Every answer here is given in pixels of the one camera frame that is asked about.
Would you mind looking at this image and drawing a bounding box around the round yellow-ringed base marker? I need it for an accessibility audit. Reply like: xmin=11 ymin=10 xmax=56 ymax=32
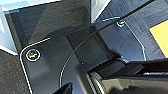
xmin=115 ymin=18 xmax=127 ymax=28

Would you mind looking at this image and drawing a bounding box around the grey robot torso limb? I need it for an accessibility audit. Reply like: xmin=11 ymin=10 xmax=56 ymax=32
xmin=84 ymin=58 xmax=168 ymax=94

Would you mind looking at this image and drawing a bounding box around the thin robot cable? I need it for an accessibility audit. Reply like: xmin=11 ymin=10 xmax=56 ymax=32
xmin=58 ymin=0 xmax=158 ymax=88

